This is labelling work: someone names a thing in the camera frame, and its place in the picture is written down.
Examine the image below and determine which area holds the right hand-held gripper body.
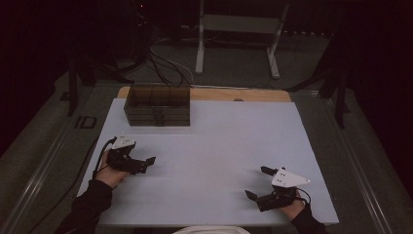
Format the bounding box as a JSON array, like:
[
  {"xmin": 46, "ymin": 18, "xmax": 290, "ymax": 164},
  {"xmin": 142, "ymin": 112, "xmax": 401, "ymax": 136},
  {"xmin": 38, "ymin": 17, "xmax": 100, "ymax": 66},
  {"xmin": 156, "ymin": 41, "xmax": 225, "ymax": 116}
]
[{"xmin": 255, "ymin": 167, "xmax": 312, "ymax": 213}]

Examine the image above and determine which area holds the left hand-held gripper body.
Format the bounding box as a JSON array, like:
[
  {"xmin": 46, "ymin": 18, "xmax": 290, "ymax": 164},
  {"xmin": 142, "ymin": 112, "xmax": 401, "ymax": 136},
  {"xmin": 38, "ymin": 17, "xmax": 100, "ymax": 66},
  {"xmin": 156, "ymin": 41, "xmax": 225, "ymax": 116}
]
[{"xmin": 105, "ymin": 135, "xmax": 149, "ymax": 176}]

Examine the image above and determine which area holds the translucent bottom drawer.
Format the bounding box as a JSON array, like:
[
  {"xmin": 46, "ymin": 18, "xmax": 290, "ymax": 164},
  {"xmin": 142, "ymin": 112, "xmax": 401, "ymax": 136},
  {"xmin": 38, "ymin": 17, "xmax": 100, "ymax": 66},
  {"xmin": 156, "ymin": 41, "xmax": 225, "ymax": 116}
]
[{"xmin": 128, "ymin": 120, "xmax": 191, "ymax": 128}]

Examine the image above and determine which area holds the brown translucent drawer organizer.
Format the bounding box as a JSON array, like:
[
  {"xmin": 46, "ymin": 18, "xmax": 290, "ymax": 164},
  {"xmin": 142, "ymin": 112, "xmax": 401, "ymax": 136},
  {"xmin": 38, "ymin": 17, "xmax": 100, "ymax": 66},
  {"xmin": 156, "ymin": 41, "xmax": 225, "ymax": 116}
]
[{"xmin": 123, "ymin": 84, "xmax": 192, "ymax": 128}]

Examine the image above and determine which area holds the person's right hand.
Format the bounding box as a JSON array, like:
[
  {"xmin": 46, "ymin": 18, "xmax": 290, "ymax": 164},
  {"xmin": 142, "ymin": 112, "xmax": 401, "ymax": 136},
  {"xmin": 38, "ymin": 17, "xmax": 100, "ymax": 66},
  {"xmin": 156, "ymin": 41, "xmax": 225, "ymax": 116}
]
[{"xmin": 279, "ymin": 198, "xmax": 307, "ymax": 221}]

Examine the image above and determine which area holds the person's left hand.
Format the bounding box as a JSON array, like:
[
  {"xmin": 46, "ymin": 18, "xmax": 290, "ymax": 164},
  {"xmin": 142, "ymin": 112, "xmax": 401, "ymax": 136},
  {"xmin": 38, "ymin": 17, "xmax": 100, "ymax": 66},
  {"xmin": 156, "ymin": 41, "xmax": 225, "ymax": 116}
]
[{"xmin": 94, "ymin": 150, "xmax": 131, "ymax": 190}]

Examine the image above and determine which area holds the person's white clothing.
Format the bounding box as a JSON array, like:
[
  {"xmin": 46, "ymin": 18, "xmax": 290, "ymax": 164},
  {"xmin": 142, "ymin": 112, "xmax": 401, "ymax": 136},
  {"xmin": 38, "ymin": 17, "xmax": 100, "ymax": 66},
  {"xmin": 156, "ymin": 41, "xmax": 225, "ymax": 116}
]
[{"xmin": 171, "ymin": 225, "xmax": 251, "ymax": 234}]

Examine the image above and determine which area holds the white foam board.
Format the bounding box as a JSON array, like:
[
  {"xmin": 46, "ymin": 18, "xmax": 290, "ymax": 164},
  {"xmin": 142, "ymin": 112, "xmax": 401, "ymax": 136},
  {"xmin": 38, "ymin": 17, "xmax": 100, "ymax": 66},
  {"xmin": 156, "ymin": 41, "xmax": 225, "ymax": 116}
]
[{"xmin": 77, "ymin": 98, "xmax": 340, "ymax": 228}]

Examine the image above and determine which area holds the black stand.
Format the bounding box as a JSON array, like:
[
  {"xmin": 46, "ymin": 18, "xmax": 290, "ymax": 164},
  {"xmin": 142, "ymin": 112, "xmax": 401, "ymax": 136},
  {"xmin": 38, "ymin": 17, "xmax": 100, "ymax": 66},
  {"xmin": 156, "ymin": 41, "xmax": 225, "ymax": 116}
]
[
  {"xmin": 65, "ymin": 58, "xmax": 99, "ymax": 118},
  {"xmin": 285, "ymin": 32, "xmax": 353, "ymax": 130}
]

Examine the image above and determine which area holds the wooden table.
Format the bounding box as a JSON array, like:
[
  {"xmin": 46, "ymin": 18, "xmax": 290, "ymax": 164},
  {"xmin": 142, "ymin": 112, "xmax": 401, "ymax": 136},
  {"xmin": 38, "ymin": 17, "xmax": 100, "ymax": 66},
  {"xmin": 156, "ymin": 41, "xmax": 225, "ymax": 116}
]
[{"xmin": 116, "ymin": 85, "xmax": 292, "ymax": 103}]

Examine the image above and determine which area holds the grey metal stand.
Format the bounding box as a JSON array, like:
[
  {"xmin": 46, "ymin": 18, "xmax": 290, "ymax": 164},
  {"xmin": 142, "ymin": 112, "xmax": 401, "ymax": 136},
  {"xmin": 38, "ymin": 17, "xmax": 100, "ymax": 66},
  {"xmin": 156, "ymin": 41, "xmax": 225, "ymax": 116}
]
[{"xmin": 194, "ymin": 0, "xmax": 290, "ymax": 80}]

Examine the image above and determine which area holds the left hand-held gripper cable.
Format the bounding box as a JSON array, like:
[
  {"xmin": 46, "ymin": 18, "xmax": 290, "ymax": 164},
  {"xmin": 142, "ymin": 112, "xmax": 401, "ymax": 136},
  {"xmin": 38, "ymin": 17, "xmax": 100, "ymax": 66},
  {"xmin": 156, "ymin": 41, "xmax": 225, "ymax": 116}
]
[{"xmin": 92, "ymin": 136, "xmax": 118, "ymax": 180}]

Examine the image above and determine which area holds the hand-held gripper cable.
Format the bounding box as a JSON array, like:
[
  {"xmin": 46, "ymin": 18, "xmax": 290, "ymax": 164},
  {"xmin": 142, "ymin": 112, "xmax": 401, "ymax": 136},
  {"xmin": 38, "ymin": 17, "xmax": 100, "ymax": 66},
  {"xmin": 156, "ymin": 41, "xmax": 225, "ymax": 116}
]
[
  {"xmin": 294, "ymin": 187, "xmax": 312, "ymax": 206},
  {"xmin": 92, "ymin": 136, "xmax": 118, "ymax": 180}
]

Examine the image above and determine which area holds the right hand-held gripper cable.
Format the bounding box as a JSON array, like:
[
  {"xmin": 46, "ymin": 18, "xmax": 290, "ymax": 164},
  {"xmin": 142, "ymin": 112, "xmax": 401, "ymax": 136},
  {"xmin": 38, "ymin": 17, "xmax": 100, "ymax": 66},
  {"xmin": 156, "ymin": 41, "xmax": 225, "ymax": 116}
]
[{"xmin": 294, "ymin": 187, "xmax": 312, "ymax": 206}]

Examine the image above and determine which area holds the metal floor rail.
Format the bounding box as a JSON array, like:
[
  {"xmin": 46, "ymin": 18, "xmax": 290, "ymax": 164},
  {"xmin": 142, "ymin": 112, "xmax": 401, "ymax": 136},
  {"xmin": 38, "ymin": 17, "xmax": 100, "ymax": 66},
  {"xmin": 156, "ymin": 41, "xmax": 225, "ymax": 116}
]
[
  {"xmin": 324, "ymin": 97, "xmax": 394, "ymax": 234},
  {"xmin": 0, "ymin": 120, "xmax": 74, "ymax": 234}
]

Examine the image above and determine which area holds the black floor cable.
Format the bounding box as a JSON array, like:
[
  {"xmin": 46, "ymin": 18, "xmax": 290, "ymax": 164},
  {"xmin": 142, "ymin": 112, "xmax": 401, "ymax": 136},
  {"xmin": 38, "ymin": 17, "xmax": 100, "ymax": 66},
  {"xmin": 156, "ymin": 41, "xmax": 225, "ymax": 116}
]
[{"xmin": 142, "ymin": 48, "xmax": 187, "ymax": 87}]

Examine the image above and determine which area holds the white floor cable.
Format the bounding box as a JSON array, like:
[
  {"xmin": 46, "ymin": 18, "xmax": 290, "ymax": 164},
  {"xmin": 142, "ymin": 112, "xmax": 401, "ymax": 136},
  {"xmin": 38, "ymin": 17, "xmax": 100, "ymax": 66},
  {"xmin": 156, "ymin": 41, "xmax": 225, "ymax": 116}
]
[{"xmin": 149, "ymin": 36, "xmax": 195, "ymax": 86}]

